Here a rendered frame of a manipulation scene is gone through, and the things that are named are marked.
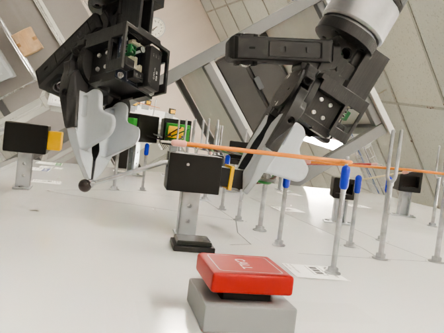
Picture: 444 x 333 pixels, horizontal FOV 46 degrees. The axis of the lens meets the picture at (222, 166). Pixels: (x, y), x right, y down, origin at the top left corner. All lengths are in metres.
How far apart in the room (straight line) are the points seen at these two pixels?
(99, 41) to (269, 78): 1.11
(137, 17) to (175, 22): 7.62
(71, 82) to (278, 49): 0.22
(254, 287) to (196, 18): 8.00
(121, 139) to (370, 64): 0.28
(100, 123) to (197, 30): 7.73
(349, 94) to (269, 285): 0.31
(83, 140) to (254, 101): 1.11
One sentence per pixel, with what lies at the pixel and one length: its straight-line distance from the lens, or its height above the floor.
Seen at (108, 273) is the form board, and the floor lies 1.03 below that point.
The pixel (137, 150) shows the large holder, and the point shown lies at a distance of 1.26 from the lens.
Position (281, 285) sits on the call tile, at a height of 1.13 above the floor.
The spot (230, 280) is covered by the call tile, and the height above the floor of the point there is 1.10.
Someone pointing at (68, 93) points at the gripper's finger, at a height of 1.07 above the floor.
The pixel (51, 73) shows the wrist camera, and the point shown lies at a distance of 0.65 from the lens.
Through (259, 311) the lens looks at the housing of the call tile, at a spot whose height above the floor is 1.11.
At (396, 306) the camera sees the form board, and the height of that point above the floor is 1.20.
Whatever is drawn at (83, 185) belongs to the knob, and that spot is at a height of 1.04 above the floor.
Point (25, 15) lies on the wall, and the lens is 8.05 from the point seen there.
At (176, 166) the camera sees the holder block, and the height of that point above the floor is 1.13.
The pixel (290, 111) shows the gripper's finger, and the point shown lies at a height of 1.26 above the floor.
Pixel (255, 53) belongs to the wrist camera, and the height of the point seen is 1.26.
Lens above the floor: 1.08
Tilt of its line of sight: 9 degrees up
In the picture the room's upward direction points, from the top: 59 degrees clockwise
